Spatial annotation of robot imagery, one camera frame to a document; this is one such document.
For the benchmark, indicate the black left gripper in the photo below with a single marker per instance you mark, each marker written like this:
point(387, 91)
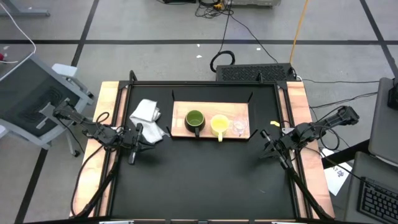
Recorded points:
point(136, 140)

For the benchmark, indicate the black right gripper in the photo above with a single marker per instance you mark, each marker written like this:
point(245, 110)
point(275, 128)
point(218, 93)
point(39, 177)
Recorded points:
point(286, 143)

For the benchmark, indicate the clear glass cup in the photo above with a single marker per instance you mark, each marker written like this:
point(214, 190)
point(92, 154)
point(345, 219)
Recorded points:
point(240, 126)

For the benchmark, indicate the dark mug with green inside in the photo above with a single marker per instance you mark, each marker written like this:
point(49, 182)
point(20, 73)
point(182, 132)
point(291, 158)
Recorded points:
point(195, 119)

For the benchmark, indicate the yellow plastic mug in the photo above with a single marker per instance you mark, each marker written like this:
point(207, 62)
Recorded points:
point(219, 124)

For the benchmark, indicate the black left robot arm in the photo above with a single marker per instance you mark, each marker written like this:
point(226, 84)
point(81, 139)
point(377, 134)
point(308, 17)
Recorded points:
point(74, 116)

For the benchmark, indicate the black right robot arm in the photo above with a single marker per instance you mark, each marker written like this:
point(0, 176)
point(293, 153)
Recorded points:
point(339, 118)

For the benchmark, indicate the white folded cloth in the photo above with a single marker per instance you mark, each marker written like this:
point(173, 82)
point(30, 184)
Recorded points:
point(146, 119)

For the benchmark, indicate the yellow tape tag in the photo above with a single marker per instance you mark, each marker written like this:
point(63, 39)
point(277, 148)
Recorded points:
point(275, 123)

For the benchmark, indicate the wooden side plank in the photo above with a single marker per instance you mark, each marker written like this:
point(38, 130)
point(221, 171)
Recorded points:
point(93, 155)
point(311, 102)

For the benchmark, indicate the white printed paper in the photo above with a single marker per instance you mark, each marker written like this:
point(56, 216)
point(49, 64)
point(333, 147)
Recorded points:
point(337, 177)

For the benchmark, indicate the black computer case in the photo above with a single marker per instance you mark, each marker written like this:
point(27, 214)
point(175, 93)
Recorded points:
point(255, 73)

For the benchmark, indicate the grey desk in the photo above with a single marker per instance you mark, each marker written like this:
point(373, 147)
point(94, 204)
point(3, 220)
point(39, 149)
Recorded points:
point(384, 130)

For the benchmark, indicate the black keyboard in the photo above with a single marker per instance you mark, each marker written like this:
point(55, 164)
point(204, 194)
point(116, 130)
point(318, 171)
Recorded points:
point(377, 202)

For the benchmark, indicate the grey office chair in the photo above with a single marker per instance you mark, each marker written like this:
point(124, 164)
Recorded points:
point(28, 93)

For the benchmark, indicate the silver metal bracket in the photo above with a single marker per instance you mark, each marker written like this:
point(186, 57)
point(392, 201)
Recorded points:
point(287, 130)

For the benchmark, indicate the wooden shelf with black frame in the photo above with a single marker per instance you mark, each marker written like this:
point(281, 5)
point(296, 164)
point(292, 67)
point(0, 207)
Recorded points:
point(214, 109)

